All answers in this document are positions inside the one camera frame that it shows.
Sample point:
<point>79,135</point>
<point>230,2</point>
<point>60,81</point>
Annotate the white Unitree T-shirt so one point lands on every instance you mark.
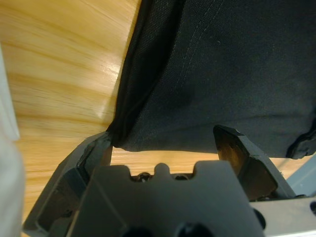
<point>7,148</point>

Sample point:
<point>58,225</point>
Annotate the black Unitree polo shirt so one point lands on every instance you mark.
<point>222,74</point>

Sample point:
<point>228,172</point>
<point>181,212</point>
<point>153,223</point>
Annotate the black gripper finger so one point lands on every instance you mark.
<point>69,187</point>
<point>247,163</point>

